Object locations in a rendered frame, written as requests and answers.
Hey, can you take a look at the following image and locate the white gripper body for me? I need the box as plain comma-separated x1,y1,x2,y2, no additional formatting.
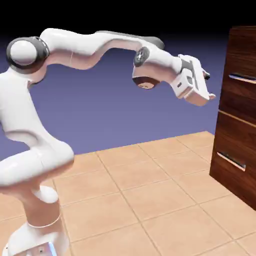
177,54,210,107

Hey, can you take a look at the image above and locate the silver metal drawer handle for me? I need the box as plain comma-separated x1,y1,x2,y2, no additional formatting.
228,72,256,85
216,151,247,173

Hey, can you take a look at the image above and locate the dark wood drawer front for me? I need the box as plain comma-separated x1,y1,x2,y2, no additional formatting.
209,110,256,211
218,28,256,128

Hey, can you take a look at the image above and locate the dark wood cabinet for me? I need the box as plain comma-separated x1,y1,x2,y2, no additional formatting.
209,25,256,211

